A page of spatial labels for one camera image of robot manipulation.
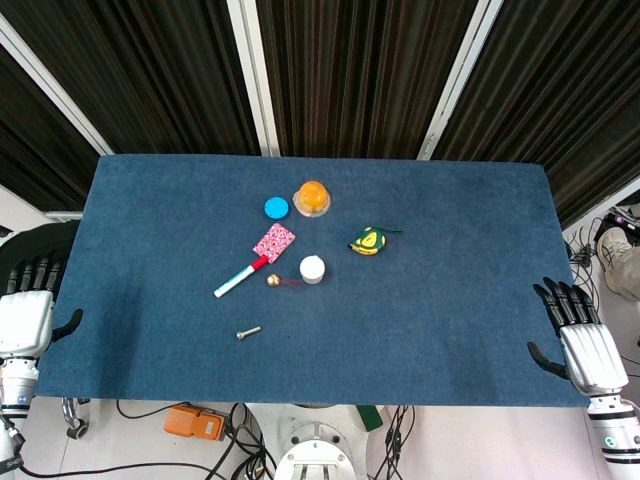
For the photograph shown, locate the grey sneaker shoe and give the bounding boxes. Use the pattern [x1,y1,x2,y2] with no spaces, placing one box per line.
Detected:
[596,227,640,302]

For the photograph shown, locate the blue carpet table cover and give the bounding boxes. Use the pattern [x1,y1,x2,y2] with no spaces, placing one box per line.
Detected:
[34,153,592,409]

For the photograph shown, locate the dark pleated curtain panel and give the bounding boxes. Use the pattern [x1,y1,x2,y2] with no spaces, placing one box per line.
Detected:
[0,0,263,157]
[430,0,640,229]
[0,44,100,214]
[255,0,481,160]

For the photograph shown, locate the black cable bundle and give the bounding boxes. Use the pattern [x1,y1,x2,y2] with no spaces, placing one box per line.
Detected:
[563,208,621,297]
[372,405,417,480]

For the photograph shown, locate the green yellow tape measure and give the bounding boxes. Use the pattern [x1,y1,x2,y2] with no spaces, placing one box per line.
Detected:
[348,225,403,256]

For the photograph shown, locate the blue round plastic lid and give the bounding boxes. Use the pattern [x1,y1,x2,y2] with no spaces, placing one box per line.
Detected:
[263,196,292,221]

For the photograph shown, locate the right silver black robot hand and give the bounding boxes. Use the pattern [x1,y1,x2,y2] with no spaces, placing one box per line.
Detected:
[527,277,630,399]

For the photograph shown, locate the white frame post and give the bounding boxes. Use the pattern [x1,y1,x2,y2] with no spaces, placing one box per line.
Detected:
[416,0,495,162]
[0,13,115,157]
[226,0,281,158]

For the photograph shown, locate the green flat plate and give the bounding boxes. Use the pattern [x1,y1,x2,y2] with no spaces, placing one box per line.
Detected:
[355,405,385,433]

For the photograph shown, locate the red patterned card pouch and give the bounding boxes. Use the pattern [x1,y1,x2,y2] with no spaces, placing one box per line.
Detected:
[252,222,297,264]

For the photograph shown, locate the orange foot pedal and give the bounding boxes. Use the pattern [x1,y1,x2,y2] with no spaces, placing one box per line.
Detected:
[163,404,229,442]

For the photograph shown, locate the orange dome jelly cup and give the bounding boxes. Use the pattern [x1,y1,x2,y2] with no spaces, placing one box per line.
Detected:
[292,180,332,219]

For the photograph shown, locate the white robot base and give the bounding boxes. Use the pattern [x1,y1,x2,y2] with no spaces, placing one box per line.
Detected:
[272,404,372,480]

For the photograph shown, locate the white marker pen red cap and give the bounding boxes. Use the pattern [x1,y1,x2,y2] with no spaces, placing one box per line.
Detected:
[213,257,270,300]

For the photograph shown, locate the black floor cable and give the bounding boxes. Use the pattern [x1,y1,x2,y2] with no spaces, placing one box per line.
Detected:
[0,413,217,480]
[116,399,192,421]

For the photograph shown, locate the white plastic jar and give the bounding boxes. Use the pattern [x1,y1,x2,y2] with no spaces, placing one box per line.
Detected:
[299,254,327,287]

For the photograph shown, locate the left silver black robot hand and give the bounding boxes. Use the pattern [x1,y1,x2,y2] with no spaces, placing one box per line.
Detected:
[0,252,85,361]

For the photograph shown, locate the brass bell with red string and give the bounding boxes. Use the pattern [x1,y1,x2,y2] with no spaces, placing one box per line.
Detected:
[266,273,307,290]

